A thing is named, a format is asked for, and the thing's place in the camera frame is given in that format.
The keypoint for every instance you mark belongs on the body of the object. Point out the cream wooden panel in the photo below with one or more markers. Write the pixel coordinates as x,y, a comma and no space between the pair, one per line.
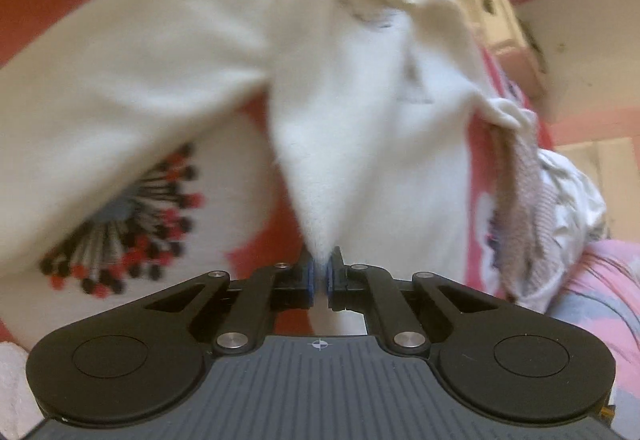
600,185

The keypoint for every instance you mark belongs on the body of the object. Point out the white fleece sweater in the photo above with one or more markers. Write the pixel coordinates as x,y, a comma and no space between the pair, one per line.
200,70

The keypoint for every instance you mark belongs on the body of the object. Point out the pink printed quilt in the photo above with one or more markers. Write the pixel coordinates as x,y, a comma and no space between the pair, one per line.
610,290

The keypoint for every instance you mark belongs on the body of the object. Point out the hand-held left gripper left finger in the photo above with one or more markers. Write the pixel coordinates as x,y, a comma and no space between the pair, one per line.
310,277

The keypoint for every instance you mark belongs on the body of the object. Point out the pinkish dotted knit garment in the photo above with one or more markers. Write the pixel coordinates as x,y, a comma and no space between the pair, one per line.
525,200

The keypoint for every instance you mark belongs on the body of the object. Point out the white ruffled garment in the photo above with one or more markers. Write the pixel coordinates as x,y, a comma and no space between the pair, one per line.
575,200

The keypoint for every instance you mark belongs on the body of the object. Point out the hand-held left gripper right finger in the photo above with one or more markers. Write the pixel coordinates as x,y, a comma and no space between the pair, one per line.
330,277

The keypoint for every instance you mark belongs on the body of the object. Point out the cream nightstand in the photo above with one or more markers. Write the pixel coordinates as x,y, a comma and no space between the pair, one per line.
495,20

